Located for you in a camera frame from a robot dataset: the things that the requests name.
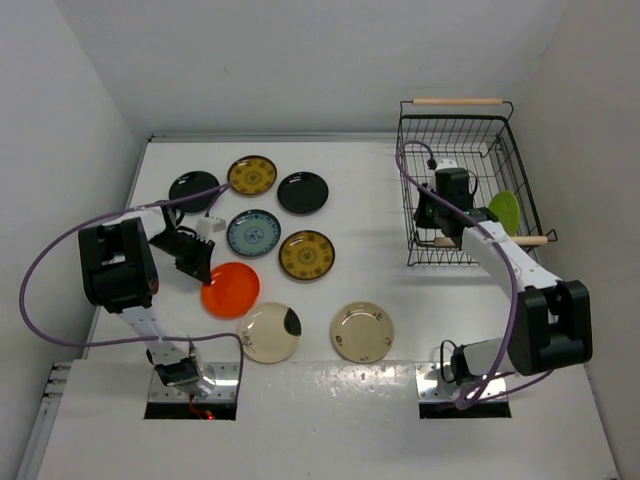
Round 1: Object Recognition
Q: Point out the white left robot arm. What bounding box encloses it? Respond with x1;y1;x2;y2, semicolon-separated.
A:
78;207;215;397

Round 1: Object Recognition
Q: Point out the glossy black plate right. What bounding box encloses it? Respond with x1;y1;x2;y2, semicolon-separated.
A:
277;171;329;216

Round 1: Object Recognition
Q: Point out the lime green plate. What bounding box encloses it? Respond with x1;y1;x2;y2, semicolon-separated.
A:
488;191;521;236

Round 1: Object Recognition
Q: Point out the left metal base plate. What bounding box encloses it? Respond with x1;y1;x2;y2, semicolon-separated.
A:
147;362;240;404

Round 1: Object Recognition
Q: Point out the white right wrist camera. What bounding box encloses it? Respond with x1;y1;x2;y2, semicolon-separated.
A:
427;157;460;191

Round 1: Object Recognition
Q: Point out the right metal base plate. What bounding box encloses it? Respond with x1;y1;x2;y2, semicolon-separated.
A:
414;361;507;404

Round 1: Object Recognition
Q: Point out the yellow patterned plate rear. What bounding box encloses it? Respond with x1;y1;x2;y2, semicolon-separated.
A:
227;155;278;197

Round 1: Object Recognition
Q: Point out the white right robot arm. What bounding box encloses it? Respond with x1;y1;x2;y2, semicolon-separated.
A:
420;166;593;386

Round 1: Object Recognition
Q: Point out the black wire dish rack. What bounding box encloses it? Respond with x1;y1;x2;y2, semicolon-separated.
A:
397;98;558;266

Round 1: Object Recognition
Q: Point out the metal base plate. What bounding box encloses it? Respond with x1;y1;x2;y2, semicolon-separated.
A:
147;362;240;404
414;361;507;404

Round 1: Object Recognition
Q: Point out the glossy black plate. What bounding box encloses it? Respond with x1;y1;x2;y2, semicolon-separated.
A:
277;171;329;216
168;171;220;214

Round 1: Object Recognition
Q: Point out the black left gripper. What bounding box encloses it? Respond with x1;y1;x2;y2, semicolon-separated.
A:
149;231;215;284

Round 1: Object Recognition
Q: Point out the orange plate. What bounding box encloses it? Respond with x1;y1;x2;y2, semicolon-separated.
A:
201;262;261;319

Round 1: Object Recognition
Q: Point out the yellow patterned plate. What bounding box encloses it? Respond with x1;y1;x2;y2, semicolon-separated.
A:
278;230;336;282
227;155;278;197

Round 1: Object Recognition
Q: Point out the blue floral plate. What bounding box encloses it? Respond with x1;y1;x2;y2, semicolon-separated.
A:
226;209;282;258

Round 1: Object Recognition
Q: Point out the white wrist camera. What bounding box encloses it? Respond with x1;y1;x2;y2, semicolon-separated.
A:
196;216;227;236
427;157;460;191

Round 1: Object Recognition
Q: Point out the yellow patterned plate front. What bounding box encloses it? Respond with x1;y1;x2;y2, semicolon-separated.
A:
278;230;336;282

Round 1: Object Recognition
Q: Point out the glossy black plate left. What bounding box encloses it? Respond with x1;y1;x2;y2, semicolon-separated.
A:
168;171;220;214

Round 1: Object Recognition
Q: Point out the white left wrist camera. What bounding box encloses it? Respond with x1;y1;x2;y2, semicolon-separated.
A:
196;216;227;236

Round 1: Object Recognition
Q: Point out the cream floral plate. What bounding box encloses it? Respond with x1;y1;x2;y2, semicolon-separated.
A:
330;302;395;364

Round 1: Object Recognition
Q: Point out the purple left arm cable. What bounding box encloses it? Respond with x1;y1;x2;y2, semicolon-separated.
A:
18;182;246;401

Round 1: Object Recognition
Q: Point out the cream plate with black patch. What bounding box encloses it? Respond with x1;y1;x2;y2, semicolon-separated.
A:
237;302;302;364

